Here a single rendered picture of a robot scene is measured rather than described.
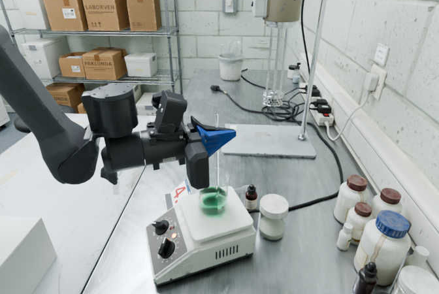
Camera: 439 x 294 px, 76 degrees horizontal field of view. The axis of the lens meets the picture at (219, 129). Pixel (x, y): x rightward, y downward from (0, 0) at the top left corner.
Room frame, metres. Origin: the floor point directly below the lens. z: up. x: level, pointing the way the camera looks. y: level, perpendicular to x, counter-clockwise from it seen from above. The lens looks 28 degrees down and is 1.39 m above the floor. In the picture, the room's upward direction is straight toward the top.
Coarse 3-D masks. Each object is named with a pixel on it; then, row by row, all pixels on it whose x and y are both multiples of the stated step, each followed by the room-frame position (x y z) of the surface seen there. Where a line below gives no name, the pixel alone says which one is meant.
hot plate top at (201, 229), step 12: (228, 192) 0.46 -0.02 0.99; (180, 204) 0.43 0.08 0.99; (192, 204) 0.43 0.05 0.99; (228, 204) 0.43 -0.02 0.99; (240, 204) 0.43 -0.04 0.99; (192, 216) 0.39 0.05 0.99; (228, 216) 0.39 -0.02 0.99; (240, 216) 0.39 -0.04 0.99; (192, 228) 0.37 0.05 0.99; (204, 228) 0.37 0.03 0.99; (216, 228) 0.37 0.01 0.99; (228, 228) 0.37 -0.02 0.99; (240, 228) 0.37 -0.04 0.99; (204, 240) 0.34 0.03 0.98
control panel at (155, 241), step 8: (168, 216) 0.42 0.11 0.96; (176, 216) 0.42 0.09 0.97; (176, 224) 0.40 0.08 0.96; (152, 232) 0.40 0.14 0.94; (168, 232) 0.39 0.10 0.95; (176, 232) 0.38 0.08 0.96; (152, 240) 0.38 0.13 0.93; (160, 240) 0.38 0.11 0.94; (176, 240) 0.36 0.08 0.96; (152, 248) 0.37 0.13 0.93; (176, 248) 0.35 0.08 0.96; (184, 248) 0.34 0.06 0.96; (152, 256) 0.35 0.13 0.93; (160, 256) 0.34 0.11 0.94; (176, 256) 0.33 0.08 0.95; (152, 264) 0.33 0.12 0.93; (160, 264) 0.33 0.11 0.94; (168, 264) 0.32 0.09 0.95
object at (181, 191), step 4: (184, 184) 0.56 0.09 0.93; (176, 188) 0.56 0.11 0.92; (180, 188) 0.55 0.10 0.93; (184, 188) 0.54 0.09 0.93; (172, 192) 0.56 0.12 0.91; (176, 192) 0.55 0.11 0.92; (180, 192) 0.54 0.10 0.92; (184, 192) 0.53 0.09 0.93; (176, 196) 0.53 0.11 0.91; (180, 196) 0.53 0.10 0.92; (176, 200) 0.52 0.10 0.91
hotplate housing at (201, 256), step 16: (176, 208) 0.44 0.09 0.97; (192, 240) 0.35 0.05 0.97; (208, 240) 0.35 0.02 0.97; (224, 240) 0.36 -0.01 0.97; (240, 240) 0.36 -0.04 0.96; (192, 256) 0.33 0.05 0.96; (208, 256) 0.34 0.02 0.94; (224, 256) 0.35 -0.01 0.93; (240, 256) 0.36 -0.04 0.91; (160, 272) 0.31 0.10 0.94; (176, 272) 0.32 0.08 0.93; (192, 272) 0.33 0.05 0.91
